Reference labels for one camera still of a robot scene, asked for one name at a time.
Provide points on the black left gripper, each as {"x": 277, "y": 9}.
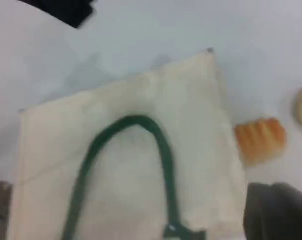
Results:
{"x": 66, "y": 11}

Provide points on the striped bread roll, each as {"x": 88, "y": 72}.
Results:
{"x": 260, "y": 141}

